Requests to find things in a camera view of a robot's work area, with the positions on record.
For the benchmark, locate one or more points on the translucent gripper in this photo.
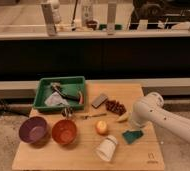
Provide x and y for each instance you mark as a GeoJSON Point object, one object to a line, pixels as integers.
{"type": "Point", "coordinates": [136, 125]}

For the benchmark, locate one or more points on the teal blue sponge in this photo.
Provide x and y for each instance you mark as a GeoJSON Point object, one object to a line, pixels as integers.
{"type": "Point", "coordinates": [131, 136]}

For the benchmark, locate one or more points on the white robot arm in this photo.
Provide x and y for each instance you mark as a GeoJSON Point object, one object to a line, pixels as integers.
{"type": "Point", "coordinates": [150, 108]}

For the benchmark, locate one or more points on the white plastic cup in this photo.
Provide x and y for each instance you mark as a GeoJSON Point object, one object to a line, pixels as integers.
{"type": "Point", "coordinates": [106, 148]}

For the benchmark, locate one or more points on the yellow banana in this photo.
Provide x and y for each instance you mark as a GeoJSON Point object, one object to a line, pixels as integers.
{"type": "Point", "coordinates": [123, 117]}

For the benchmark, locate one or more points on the dark red grape bunch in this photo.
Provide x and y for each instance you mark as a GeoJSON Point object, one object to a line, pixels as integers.
{"type": "Point", "coordinates": [115, 107]}

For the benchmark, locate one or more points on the yellow orange fruit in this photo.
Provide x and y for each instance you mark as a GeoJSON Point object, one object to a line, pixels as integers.
{"type": "Point", "coordinates": [101, 127]}

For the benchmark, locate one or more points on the wooden board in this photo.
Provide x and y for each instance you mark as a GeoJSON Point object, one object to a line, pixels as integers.
{"type": "Point", "coordinates": [142, 155]}

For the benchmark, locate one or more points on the grey rectangular block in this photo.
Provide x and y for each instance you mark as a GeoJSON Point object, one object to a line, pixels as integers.
{"type": "Point", "coordinates": [99, 100]}

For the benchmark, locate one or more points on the metal fork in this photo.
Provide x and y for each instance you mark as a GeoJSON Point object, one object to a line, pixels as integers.
{"type": "Point", "coordinates": [85, 117]}

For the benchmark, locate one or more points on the orange carrot in tray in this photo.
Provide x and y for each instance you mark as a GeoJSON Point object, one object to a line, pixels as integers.
{"type": "Point", "coordinates": [81, 99]}

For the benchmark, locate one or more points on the small metal clip object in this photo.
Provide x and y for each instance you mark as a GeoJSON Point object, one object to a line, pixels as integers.
{"type": "Point", "coordinates": [67, 112]}

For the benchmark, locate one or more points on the orange bowl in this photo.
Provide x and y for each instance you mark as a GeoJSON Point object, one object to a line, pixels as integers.
{"type": "Point", "coordinates": [64, 132]}

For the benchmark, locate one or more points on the grey cloth in tray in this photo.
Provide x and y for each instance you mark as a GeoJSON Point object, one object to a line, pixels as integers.
{"type": "Point", "coordinates": [56, 99]}

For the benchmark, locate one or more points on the green plastic tray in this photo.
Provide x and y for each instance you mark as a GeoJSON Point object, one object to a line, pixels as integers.
{"type": "Point", "coordinates": [67, 87]}

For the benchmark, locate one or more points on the purple bowl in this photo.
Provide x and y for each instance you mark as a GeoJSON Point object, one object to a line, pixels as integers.
{"type": "Point", "coordinates": [33, 129]}

